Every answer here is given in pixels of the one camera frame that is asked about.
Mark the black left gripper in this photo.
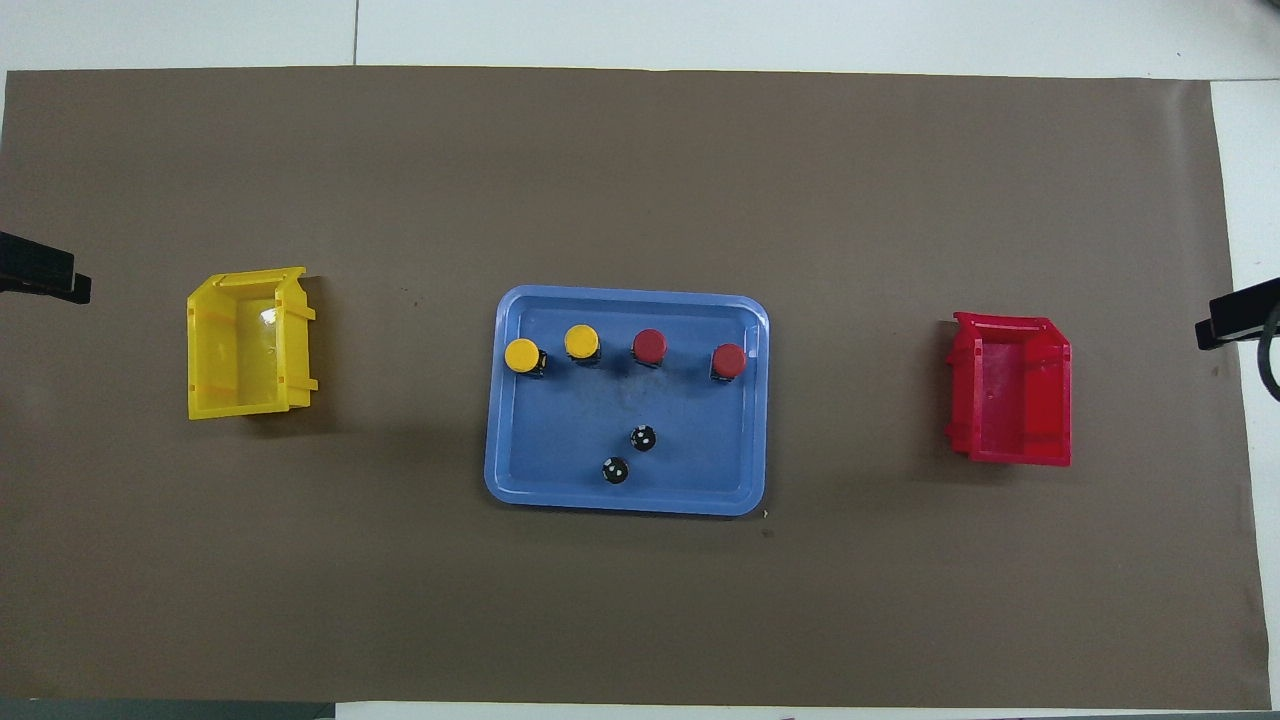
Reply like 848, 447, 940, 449
0, 232, 93, 305

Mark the yellow plastic bin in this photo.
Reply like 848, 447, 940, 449
186, 266, 320, 421

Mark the blue plastic tray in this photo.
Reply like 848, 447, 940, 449
484, 285, 771, 517

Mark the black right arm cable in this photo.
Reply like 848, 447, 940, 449
1257, 305, 1280, 403

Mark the brown table mat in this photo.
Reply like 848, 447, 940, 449
0, 66, 1271, 709

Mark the red plastic bin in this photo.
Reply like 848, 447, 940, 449
946, 311, 1073, 468

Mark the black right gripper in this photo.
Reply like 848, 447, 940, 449
1196, 279, 1280, 352

